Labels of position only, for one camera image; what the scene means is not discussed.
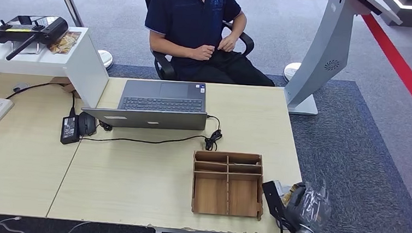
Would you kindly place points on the clear controller stand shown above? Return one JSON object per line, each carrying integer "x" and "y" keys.
{"x": 24, "y": 52}

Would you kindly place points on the grey plug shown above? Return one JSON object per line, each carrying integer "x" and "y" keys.
{"x": 20, "y": 87}

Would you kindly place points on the black office chair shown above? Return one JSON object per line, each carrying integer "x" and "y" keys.
{"x": 164, "y": 67}

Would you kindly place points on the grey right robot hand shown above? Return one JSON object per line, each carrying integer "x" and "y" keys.
{"x": 310, "y": 210}

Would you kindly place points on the person's left hand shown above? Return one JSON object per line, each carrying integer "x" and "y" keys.
{"x": 228, "y": 44}

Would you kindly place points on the person's right forearm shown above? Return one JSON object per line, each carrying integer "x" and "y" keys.
{"x": 170, "y": 50}

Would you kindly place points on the wooden divided tray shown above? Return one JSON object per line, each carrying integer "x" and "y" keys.
{"x": 207, "y": 195}

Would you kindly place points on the black remote controller with antennas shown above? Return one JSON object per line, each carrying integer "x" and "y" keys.
{"x": 48, "y": 30}

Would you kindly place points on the person's right hand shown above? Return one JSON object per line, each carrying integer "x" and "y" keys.
{"x": 203, "y": 52}

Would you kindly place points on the black computer mouse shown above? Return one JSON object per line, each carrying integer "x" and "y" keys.
{"x": 87, "y": 123}

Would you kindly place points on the grey laptop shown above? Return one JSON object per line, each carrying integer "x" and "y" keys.
{"x": 155, "y": 119}

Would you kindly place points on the white round base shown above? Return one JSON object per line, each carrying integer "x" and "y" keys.
{"x": 291, "y": 70}
{"x": 105, "y": 58}

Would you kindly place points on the black laptop charger brick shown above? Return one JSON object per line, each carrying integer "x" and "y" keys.
{"x": 70, "y": 129}

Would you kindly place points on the person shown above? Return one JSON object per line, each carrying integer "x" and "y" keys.
{"x": 191, "y": 16}

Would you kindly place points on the white desk shelf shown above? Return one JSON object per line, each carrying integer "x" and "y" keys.
{"x": 85, "y": 74}

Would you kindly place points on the person's left forearm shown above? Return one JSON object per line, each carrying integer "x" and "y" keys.
{"x": 239, "y": 29}

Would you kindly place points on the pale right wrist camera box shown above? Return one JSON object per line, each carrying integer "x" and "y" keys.
{"x": 274, "y": 200}

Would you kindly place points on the patterned cards stack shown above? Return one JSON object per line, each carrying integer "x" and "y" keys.
{"x": 64, "y": 44}

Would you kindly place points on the grey kiosk stand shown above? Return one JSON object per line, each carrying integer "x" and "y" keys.
{"x": 327, "y": 48}

